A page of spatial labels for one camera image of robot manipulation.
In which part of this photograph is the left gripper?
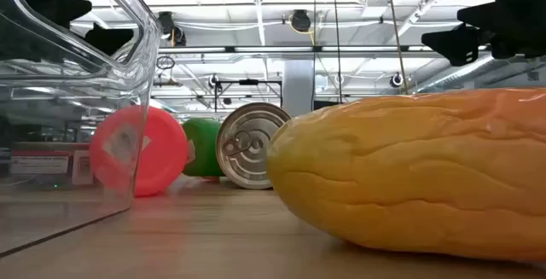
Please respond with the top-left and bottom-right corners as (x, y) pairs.
(0, 0), (135, 62)

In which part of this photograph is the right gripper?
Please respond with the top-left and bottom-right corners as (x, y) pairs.
(421, 0), (546, 67)

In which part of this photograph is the red squeeze bottle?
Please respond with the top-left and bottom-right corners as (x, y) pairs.
(88, 105), (189, 198)

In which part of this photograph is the yellow toy fruit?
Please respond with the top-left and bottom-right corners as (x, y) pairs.
(265, 87), (546, 264)

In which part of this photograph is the green squeeze bottle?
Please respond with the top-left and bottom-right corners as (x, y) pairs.
(182, 117), (224, 178)

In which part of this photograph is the silver tin can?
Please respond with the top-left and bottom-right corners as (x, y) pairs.
(215, 102), (293, 191)

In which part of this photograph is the ceiling strip light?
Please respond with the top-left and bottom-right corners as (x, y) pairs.
(157, 45), (432, 54)

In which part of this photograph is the clear plastic bin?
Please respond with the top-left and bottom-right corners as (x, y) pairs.
(0, 0), (164, 258)

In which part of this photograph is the silver ventilation duct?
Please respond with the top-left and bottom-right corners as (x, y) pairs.
(415, 52), (546, 95)

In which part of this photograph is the tan hanging cable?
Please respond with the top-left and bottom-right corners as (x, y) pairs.
(386, 0), (410, 96)

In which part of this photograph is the thin black hanging cable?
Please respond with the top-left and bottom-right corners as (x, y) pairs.
(331, 0), (344, 105)

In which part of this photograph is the black overhead frame rig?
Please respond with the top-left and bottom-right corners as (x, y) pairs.
(212, 78), (284, 113)

